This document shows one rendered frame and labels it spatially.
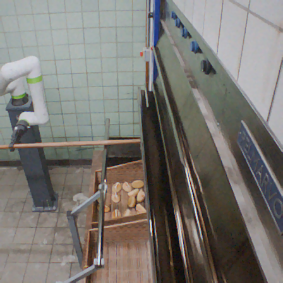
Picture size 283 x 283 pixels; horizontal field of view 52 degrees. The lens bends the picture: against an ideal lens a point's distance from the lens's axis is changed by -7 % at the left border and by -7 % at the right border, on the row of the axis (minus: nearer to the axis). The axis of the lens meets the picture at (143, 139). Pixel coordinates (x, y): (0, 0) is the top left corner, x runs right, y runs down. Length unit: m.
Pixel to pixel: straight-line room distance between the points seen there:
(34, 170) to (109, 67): 1.22
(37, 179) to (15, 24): 1.47
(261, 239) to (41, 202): 2.81
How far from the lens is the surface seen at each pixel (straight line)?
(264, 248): 0.57
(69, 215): 1.88
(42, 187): 3.07
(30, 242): 3.04
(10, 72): 2.08
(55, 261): 2.85
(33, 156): 2.83
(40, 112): 2.30
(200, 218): 0.81
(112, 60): 3.01
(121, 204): 2.40
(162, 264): 1.10
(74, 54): 3.03
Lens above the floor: 2.34
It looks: 35 degrees down
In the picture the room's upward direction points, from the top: straight up
